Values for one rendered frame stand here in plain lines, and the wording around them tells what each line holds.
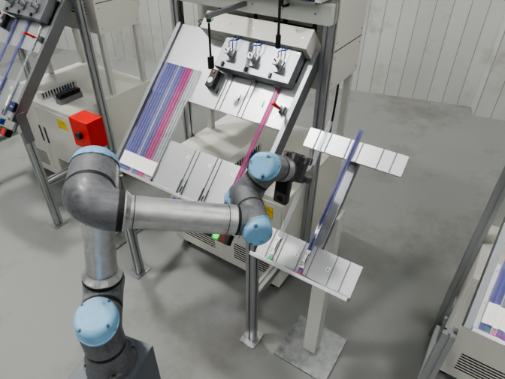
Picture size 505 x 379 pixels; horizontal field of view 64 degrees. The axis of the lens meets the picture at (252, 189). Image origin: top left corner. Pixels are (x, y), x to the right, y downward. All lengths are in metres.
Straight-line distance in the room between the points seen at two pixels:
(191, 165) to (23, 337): 1.18
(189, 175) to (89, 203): 0.77
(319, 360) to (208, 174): 0.97
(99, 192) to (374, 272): 1.76
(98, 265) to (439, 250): 1.99
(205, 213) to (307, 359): 1.18
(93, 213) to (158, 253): 1.53
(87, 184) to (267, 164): 0.42
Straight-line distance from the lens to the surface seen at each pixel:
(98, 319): 1.21
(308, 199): 1.96
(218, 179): 1.57
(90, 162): 1.01
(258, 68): 1.61
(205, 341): 2.04
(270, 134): 2.24
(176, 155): 1.70
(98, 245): 1.16
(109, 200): 0.92
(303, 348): 2.01
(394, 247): 2.56
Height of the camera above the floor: 1.70
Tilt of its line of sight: 37 degrees down
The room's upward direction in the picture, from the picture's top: 1 degrees clockwise
